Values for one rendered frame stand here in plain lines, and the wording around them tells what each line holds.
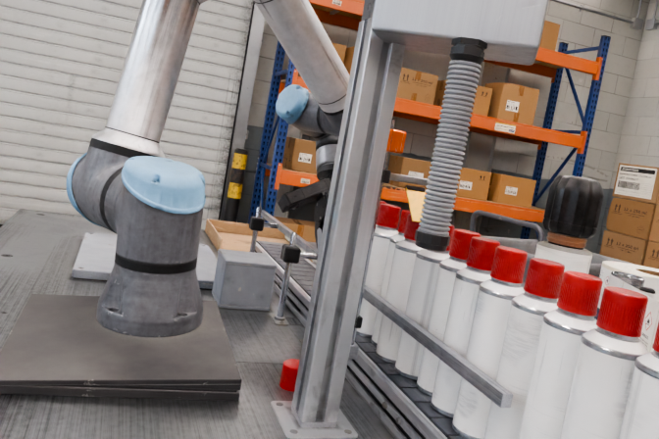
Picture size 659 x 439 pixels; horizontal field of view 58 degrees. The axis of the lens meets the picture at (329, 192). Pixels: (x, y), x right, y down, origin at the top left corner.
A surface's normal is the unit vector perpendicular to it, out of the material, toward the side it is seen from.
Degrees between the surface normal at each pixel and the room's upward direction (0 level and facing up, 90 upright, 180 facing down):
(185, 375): 4
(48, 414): 0
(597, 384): 90
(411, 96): 91
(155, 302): 75
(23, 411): 0
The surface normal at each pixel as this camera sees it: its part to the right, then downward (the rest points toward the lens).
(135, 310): -0.02, -0.18
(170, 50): 0.63, 0.17
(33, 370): 0.15, -0.98
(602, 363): -0.69, -0.07
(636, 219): -0.90, -0.13
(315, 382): 0.32, 0.13
